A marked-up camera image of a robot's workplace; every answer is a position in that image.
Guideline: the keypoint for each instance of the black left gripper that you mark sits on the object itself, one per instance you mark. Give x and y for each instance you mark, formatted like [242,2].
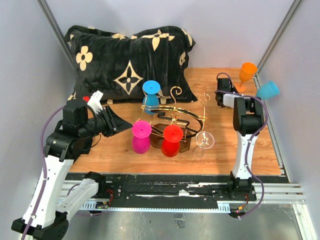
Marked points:
[115,123]

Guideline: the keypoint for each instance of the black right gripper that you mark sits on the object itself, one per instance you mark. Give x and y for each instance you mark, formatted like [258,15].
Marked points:
[233,89]

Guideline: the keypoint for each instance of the magenta plastic wine glass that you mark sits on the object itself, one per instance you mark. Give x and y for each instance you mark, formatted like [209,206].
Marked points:
[141,131]

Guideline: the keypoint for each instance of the orange plastic wine glass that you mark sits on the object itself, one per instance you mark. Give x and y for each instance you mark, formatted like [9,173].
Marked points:
[246,73]

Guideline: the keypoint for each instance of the light blue plastic wine glass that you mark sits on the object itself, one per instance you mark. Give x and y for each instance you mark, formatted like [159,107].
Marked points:
[267,91]

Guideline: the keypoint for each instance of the gold wire wine glass rack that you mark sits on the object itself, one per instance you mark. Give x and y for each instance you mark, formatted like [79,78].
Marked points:
[189,122]

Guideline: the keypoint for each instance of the black cloth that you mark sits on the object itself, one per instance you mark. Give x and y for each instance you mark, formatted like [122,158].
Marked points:
[90,143]

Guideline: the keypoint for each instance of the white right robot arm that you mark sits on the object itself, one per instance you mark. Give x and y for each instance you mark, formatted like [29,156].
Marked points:
[248,121]

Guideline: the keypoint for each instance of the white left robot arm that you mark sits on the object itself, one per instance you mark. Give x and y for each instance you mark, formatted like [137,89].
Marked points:
[45,218]

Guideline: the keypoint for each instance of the red plastic wine glass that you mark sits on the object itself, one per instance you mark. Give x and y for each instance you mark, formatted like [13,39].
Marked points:
[172,134]

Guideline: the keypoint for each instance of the clear glass wine glass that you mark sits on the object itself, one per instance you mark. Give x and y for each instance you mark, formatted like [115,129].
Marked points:
[204,141]

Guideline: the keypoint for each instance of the black floral pattern pillow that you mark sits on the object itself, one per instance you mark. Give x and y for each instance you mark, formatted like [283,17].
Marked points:
[118,65]

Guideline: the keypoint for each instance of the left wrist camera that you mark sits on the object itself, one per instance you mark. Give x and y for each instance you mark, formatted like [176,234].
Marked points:
[94,101]

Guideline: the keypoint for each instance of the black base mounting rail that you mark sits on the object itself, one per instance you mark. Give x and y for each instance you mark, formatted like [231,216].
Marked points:
[192,193]

